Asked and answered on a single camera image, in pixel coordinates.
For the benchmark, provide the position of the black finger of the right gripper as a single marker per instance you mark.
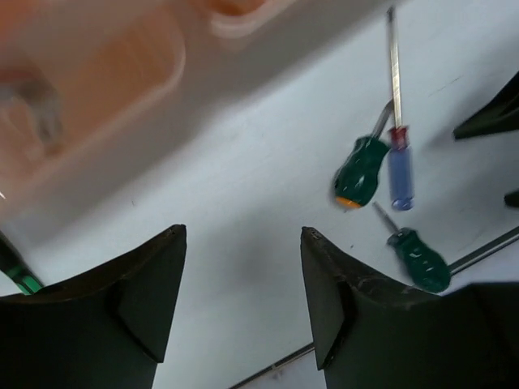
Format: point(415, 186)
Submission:
point(500, 115)

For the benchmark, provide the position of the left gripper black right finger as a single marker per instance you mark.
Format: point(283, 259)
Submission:
point(371, 331)

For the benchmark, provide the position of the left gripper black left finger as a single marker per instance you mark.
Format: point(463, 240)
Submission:
point(105, 328)

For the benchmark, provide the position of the blue handled screwdriver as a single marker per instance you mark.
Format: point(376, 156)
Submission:
point(400, 169)

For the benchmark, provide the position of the black green precision screwdriver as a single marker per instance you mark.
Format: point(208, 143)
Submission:
point(14, 267)

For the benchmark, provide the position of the green orange handled screwdriver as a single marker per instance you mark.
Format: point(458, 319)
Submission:
point(357, 180)

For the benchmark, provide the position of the pink plastic toolbox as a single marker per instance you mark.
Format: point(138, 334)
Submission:
point(94, 93)

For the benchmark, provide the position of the stubby green screwdriver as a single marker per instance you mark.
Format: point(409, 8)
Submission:
point(425, 266)

